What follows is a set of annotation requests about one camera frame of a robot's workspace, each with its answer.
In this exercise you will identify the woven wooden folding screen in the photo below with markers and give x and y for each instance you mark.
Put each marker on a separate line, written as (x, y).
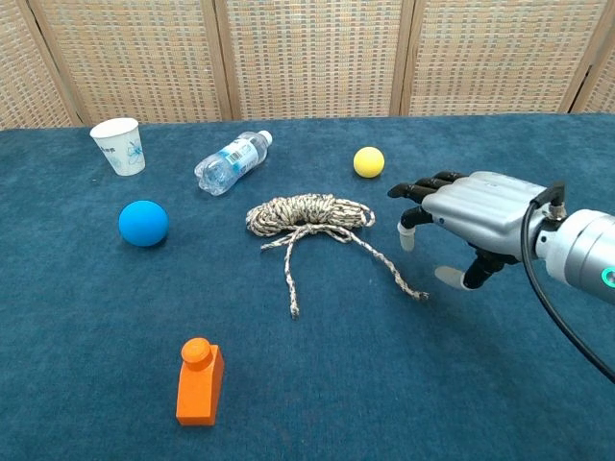
(312, 57)

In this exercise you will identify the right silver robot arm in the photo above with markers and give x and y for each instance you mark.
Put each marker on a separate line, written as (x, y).
(581, 240)

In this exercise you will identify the clear plastic water bottle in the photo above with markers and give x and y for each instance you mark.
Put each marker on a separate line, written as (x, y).
(230, 161)

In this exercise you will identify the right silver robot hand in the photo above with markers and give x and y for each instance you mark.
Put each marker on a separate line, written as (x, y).
(480, 206)

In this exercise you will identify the yellow foam ball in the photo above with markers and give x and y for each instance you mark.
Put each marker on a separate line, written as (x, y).
(369, 162)

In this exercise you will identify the blue carpet table cover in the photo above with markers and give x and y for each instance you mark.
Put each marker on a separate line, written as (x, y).
(336, 384)

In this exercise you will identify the blue foam ball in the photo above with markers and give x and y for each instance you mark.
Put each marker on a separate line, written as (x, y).
(143, 223)

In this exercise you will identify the orange plastic block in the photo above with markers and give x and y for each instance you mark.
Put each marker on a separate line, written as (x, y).
(199, 389)

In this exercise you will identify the white paper cup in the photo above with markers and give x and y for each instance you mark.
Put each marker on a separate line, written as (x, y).
(120, 149)

